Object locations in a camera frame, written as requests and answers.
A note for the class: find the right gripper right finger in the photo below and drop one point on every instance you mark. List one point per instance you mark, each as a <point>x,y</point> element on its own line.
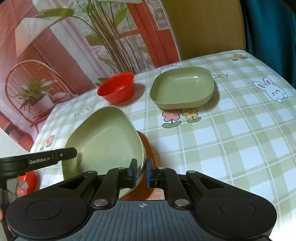
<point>184,191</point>

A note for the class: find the green square plate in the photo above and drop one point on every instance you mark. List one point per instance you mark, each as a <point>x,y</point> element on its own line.
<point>182,88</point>
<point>106,140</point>

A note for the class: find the green checked tablecloth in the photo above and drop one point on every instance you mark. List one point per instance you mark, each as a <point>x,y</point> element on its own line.
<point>245,135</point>

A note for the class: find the teal curtain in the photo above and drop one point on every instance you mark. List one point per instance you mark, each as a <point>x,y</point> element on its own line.
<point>270,35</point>

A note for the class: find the left hand red nails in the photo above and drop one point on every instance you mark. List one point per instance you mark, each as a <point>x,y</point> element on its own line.
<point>13,188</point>

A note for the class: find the small red bowl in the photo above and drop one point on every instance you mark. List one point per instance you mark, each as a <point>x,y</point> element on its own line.
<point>118,88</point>

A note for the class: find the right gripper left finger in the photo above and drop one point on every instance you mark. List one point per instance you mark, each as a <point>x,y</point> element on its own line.
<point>102,191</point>

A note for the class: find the green square plate on table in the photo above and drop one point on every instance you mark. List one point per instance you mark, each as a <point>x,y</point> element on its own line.
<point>182,88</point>

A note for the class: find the wooden headboard panel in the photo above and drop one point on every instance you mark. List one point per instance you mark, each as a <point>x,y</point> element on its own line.
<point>206,27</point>

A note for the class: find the printed room backdrop cloth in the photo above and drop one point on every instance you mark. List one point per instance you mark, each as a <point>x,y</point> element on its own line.
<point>53,51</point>

